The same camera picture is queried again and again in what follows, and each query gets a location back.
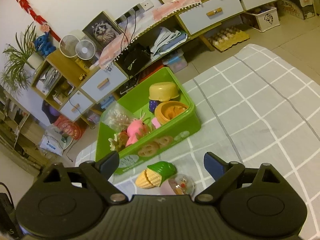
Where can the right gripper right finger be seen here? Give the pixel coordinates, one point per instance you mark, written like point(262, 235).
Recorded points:
point(224, 174)

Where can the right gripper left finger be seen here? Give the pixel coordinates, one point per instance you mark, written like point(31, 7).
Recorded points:
point(98, 173)

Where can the small orange figurine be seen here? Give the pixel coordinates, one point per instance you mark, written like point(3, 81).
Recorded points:
point(118, 142)

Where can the pink capsule ball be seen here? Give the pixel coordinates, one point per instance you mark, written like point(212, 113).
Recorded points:
point(179, 184)

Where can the toy corn cob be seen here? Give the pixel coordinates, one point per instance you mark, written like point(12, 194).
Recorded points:
point(154, 175)

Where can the pink pig toy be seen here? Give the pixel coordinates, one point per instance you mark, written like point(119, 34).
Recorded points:
point(137, 129)

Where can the orange red bucket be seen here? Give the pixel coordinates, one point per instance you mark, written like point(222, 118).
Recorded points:
point(73, 129)

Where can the grey checked mat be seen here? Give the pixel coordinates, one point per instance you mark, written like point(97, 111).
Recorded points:
point(255, 108)

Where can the green plastic bin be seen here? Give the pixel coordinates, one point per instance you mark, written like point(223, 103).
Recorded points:
point(136, 102)

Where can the purple toy grapes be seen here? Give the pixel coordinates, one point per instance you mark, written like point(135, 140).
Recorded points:
point(153, 105)

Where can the wooden TV cabinet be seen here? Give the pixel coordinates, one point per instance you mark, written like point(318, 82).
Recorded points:
point(75, 91)

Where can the white desk fan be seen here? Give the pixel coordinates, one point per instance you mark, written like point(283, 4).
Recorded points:
point(85, 49)

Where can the clear plastic storage box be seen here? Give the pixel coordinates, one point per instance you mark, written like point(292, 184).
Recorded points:
point(175, 61)

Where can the black bag on shelf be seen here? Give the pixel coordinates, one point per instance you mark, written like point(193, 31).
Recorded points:
point(133, 59)

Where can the egg carton tray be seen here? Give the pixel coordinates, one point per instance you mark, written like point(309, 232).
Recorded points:
point(228, 37)

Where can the potted green plant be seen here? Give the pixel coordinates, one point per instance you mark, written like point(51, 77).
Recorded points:
point(14, 77)

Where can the blue Stitch plush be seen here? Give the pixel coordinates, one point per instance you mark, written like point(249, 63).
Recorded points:
point(43, 45)

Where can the cat framed picture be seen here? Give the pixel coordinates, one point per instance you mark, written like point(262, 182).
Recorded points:
point(101, 30)

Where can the pink white table runner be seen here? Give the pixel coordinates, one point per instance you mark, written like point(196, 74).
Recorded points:
point(148, 21)

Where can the white storage crate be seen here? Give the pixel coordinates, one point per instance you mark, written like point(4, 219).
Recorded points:
point(262, 18)

